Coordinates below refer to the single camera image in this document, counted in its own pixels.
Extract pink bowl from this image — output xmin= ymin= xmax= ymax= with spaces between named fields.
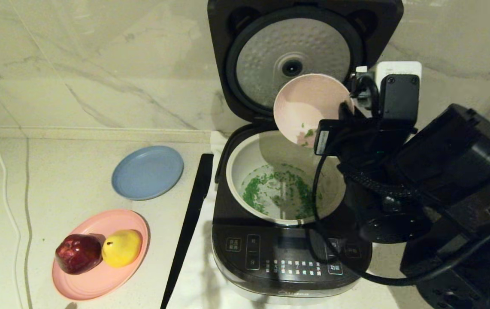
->
xmin=273 ymin=73 xmax=355 ymax=148

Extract black rice cooker lid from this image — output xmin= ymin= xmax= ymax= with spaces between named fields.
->
xmin=208 ymin=0 xmax=404 ymax=126

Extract green grains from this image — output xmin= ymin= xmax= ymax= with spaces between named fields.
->
xmin=242 ymin=122 xmax=324 ymax=220

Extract white inner cooking pot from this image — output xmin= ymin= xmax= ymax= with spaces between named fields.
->
xmin=226 ymin=130 xmax=348 ymax=226

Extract long black flat bar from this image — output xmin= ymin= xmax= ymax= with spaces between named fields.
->
xmin=160 ymin=153 xmax=215 ymax=309

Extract blue plate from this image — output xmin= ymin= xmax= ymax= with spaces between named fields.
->
xmin=112 ymin=145 xmax=185 ymax=201

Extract white towel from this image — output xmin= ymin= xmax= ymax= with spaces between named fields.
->
xmin=166 ymin=130 xmax=400 ymax=309

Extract yellow pear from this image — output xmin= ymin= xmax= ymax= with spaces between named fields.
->
xmin=101 ymin=229 xmax=143 ymax=268

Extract pink plate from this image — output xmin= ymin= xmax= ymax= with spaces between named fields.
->
xmin=52 ymin=209 xmax=150 ymax=301

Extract dark red apple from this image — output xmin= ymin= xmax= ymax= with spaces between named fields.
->
xmin=55 ymin=234 xmax=102 ymax=275

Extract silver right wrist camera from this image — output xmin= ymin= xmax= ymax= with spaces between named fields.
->
xmin=355 ymin=61 xmax=423 ymax=121

